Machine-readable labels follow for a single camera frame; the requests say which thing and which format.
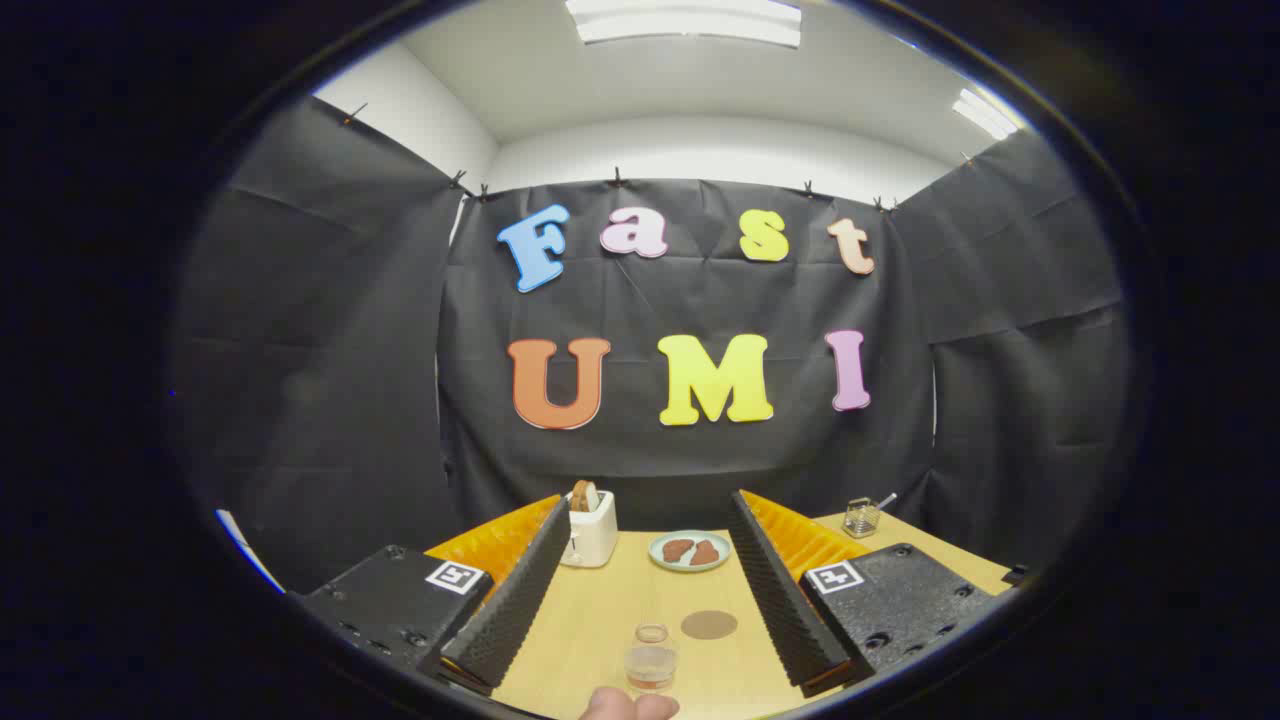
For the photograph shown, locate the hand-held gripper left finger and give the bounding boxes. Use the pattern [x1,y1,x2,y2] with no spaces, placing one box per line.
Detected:
[290,493,573,698]

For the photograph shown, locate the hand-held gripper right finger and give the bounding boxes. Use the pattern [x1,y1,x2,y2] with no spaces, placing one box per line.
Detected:
[727,489,1011,699]

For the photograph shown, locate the clear plastic juice bottle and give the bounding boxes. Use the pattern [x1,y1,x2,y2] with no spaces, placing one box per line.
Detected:
[625,623,680,694]

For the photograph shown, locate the wooden table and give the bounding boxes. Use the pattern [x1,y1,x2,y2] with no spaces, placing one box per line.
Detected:
[425,510,1013,720]

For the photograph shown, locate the white toaster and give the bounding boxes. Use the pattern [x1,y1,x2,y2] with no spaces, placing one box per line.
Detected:
[560,490,619,569]

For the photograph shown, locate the pale green plate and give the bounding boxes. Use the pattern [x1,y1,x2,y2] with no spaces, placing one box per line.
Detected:
[648,530,732,573]

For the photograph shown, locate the black backdrop cloth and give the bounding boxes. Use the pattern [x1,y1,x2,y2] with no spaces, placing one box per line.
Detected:
[170,95,1131,596]

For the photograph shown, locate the small ceiling light panel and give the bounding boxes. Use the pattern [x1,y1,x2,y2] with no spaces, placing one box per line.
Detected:
[952,88,1021,141]

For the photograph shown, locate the large ceiling light panel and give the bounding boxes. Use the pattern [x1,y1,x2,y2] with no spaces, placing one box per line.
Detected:
[565,0,803,48]

